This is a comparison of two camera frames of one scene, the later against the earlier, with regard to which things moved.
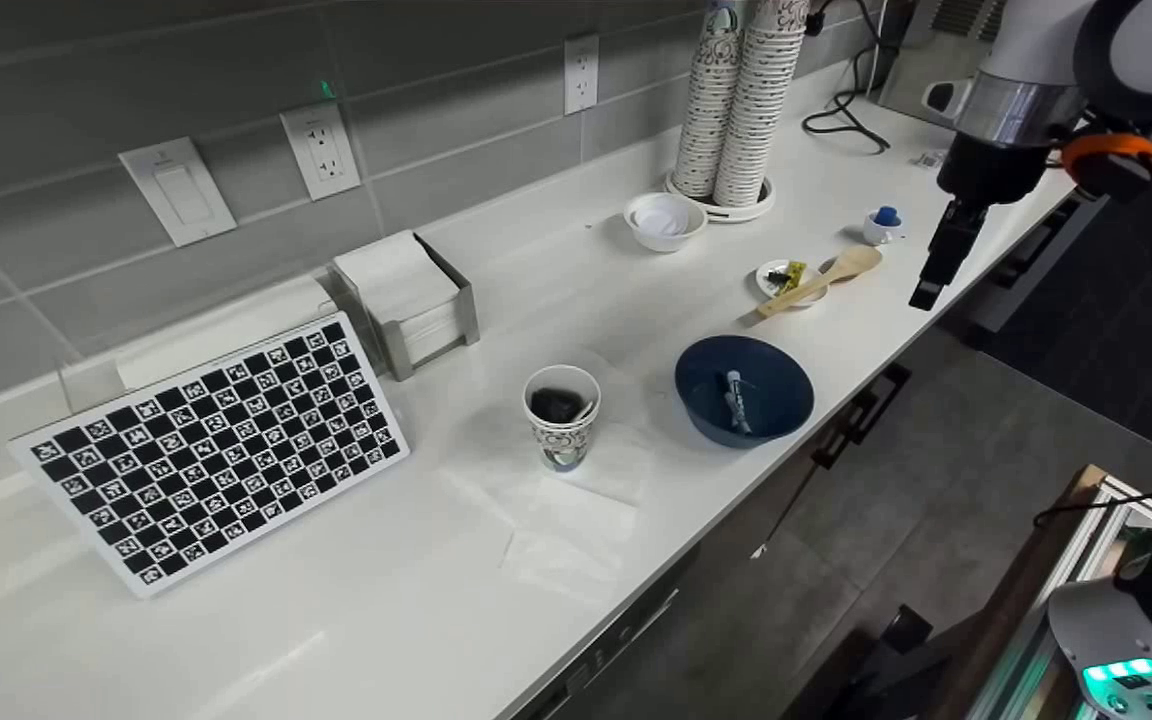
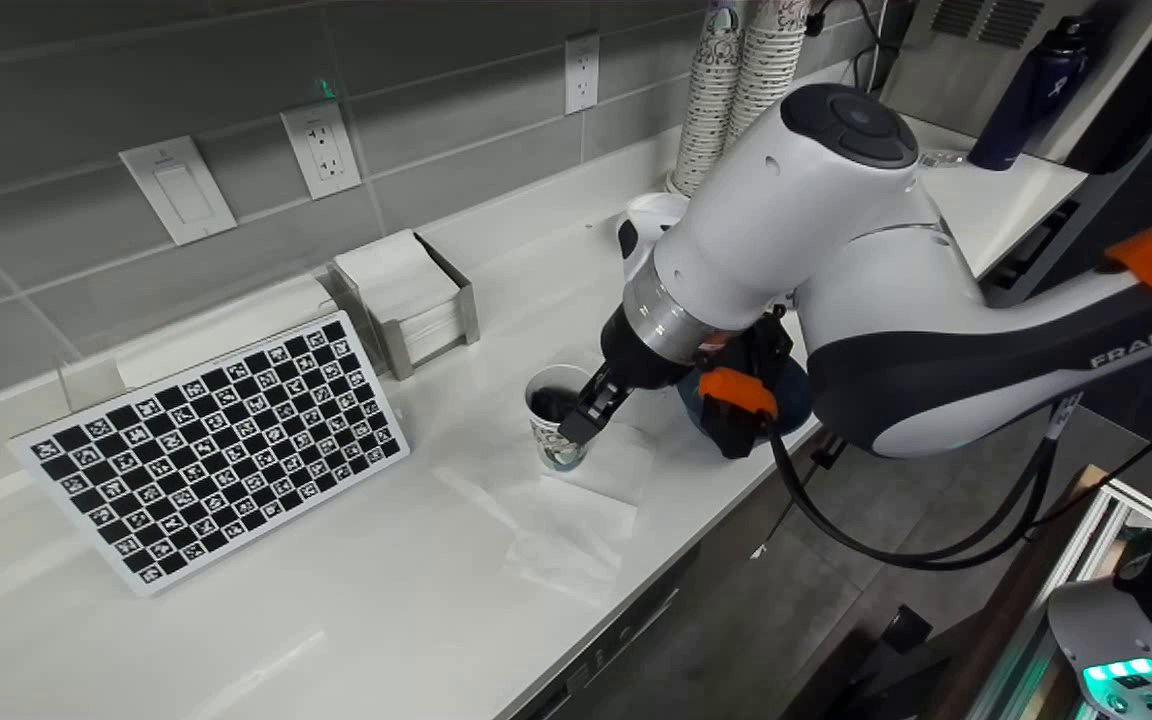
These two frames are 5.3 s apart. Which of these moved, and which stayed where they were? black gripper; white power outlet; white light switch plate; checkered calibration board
Moved: black gripper
Stayed: white light switch plate; white power outlet; checkered calibration board
